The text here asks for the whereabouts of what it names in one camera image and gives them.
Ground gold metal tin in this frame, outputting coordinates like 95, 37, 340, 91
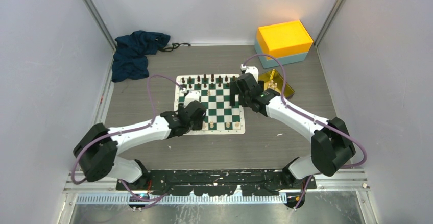
258, 69, 295, 99

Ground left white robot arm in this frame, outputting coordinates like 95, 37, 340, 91
73, 101, 206, 190

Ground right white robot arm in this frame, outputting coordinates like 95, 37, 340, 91
230, 73, 356, 189

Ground green white chess board mat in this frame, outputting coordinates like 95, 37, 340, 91
175, 74, 246, 135

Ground light blue box base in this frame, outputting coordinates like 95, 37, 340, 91
254, 40, 308, 69

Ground yellow box lid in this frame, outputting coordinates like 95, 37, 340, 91
256, 20, 314, 58

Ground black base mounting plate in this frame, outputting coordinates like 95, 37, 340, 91
116, 169, 316, 197

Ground dark blue cloth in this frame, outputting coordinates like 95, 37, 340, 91
111, 30, 171, 83

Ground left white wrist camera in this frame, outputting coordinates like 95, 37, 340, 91
179, 88, 201, 108

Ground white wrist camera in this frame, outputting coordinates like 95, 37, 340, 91
179, 88, 201, 108
240, 64, 259, 82

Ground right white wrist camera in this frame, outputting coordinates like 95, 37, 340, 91
240, 64, 259, 82

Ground black cord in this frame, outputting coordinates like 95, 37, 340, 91
159, 42, 191, 53

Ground aluminium front rail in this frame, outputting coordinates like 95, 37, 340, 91
76, 193, 287, 205

